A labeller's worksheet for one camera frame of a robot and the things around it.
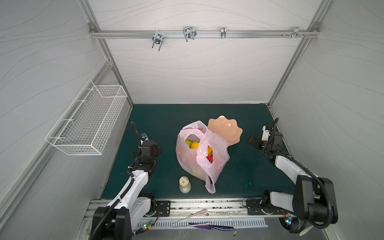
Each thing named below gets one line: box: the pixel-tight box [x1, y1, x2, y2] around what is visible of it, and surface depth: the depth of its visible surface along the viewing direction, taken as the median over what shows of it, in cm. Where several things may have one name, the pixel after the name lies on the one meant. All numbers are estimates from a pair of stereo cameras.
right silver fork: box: [299, 225, 314, 237], surface depth 69 cm
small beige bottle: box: [179, 176, 192, 194], surface depth 75 cm
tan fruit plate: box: [206, 115, 243, 146], surface depth 106 cm
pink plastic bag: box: [176, 120, 230, 194], surface depth 72 cm
